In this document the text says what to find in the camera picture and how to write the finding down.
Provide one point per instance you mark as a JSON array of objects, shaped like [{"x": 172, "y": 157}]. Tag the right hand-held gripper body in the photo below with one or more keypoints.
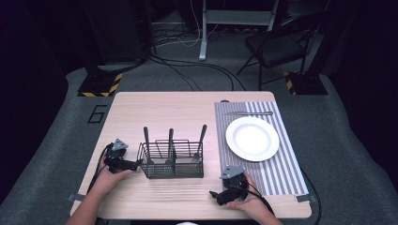
[{"x": 233, "y": 184}]

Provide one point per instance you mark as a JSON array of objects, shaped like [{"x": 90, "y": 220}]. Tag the white round plate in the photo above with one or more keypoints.
[{"x": 252, "y": 138}]

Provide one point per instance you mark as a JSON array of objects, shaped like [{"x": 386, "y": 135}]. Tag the black base with yellow stripes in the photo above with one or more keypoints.
[
  {"x": 308, "y": 83},
  {"x": 98, "y": 84}
]

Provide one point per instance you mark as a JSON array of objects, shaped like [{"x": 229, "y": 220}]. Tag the person's right hand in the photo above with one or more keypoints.
[{"x": 252, "y": 203}]

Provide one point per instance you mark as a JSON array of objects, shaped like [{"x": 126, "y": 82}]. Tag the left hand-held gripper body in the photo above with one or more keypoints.
[{"x": 116, "y": 156}]

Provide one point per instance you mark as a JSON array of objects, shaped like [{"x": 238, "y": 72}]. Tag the white metal stand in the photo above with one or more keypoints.
[{"x": 204, "y": 37}]

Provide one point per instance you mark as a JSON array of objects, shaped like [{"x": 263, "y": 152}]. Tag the silver table knife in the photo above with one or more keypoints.
[{"x": 247, "y": 113}]

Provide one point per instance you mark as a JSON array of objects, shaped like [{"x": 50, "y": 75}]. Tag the grey tape piece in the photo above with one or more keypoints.
[
  {"x": 76, "y": 197},
  {"x": 306, "y": 198}
]

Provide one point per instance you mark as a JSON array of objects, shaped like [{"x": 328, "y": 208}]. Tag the person's left hand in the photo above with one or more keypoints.
[{"x": 109, "y": 179}]

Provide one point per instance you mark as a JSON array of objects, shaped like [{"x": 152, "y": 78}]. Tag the grey striped placemat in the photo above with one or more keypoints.
[{"x": 281, "y": 175}]

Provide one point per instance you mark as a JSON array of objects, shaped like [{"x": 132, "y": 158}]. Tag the black folding chair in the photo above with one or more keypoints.
[{"x": 278, "y": 47}]

